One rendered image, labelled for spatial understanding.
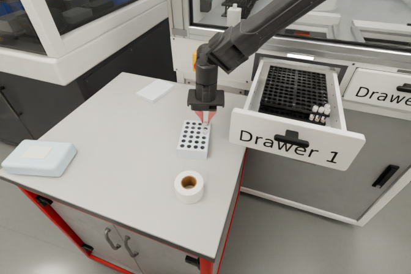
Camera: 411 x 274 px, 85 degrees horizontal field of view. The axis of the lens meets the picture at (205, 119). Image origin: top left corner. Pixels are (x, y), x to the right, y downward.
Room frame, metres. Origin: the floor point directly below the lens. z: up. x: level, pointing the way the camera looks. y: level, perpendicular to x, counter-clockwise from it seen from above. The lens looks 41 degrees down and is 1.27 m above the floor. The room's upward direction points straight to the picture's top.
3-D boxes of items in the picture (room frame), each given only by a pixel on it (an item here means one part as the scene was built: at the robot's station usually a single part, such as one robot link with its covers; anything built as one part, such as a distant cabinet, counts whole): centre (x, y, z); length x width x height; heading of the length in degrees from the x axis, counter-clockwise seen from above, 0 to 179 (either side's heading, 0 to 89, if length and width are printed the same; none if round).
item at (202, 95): (0.51, 0.00, 0.92); 0.10 x 0.07 x 0.07; 88
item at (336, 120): (0.58, -0.27, 0.86); 0.40 x 0.26 x 0.06; 161
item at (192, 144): (0.47, 0.03, 0.78); 0.12 x 0.08 x 0.04; 174
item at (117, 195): (0.53, 0.18, 0.38); 0.62 x 0.58 x 0.76; 71
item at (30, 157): (0.40, 0.45, 0.78); 0.15 x 0.10 x 0.04; 85
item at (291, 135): (0.35, -0.19, 0.91); 0.07 x 0.04 x 0.01; 71
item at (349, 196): (1.12, -0.51, 0.40); 1.03 x 0.95 x 0.80; 71
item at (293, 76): (0.57, -0.27, 0.87); 0.22 x 0.18 x 0.06; 161
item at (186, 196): (0.31, 0.04, 0.78); 0.07 x 0.07 x 0.04
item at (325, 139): (0.38, -0.20, 0.87); 0.29 x 0.02 x 0.11; 71
